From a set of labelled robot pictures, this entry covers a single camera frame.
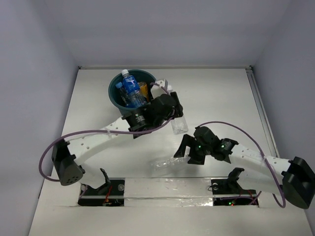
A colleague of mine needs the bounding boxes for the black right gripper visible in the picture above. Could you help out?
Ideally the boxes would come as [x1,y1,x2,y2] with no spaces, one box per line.
[173,134,212,165]

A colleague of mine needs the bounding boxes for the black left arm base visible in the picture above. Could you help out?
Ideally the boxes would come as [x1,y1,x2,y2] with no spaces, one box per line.
[78,168,125,207]

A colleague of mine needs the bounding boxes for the silver foil tape strip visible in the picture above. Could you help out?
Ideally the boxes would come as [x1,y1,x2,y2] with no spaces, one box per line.
[124,177,213,207]

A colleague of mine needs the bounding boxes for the clear crushed bottle white cap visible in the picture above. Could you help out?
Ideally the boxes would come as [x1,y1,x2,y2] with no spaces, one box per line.
[167,85,189,135]

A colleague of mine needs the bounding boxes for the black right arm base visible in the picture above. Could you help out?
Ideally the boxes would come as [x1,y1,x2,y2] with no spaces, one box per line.
[208,168,259,207]

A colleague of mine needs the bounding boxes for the orange yellow label bottle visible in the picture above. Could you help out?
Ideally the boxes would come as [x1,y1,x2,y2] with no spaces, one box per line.
[138,82,150,102]

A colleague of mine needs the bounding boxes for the clear bottle sideways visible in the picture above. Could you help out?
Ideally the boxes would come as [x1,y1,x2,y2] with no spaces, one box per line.
[153,157,189,171]

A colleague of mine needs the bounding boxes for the dark green ribbed bin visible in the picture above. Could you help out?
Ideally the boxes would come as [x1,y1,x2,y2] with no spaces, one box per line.
[108,69,157,115]

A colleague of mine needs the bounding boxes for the aluminium rail on table edge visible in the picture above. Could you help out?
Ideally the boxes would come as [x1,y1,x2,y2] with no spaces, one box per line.
[245,67,280,157]

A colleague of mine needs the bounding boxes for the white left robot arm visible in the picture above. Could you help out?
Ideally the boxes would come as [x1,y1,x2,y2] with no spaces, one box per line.
[52,91,183,195]

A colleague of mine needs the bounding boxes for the blue label white cap bottle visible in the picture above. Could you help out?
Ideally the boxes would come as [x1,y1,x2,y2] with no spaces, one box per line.
[121,69,147,108]

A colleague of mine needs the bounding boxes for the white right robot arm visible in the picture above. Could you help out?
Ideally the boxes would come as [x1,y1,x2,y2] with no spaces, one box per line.
[174,126,315,209]

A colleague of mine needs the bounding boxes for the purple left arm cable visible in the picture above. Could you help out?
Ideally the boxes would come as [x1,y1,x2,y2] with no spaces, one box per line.
[38,82,176,182]

